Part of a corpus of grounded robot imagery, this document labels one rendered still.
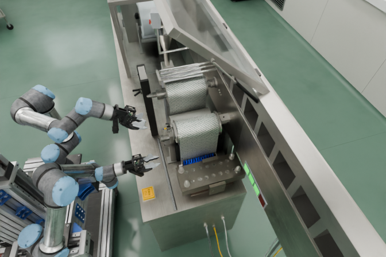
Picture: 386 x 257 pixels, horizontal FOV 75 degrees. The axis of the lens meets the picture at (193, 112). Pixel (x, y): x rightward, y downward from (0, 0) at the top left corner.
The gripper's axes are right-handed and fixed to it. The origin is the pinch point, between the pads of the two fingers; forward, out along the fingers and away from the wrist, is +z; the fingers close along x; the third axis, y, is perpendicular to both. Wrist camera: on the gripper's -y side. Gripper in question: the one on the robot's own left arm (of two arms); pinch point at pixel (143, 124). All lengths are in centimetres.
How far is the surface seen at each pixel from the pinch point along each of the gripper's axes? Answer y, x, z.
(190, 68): 28.5, 28.5, 21.4
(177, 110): 4.5, 15.6, 24.6
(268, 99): 57, -26, 21
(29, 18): -213, 423, -42
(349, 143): 37, 16, 255
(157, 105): -26, 54, 40
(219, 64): 59, -22, -9
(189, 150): -3.1, -8.5, 32.2
